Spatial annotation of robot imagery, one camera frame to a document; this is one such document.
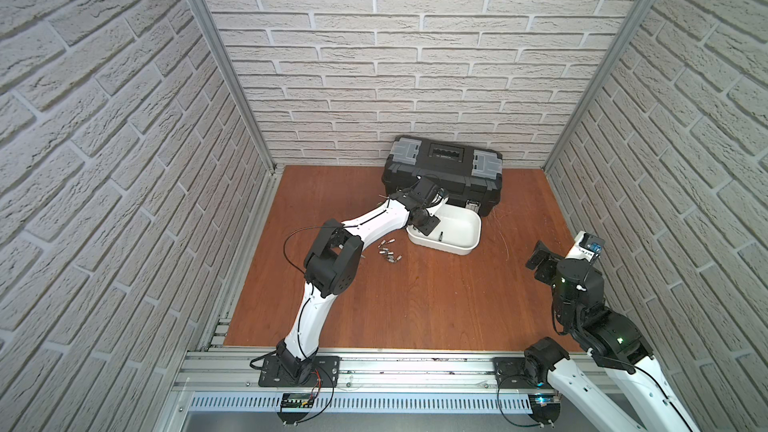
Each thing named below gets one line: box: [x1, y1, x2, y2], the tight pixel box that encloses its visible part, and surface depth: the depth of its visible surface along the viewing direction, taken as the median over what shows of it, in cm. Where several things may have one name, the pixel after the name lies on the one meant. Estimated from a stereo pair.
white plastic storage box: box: [406, 204, 482, 255], surface depth 102 cm
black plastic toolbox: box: [382, 135, 503, 217], surface depth 99 cm
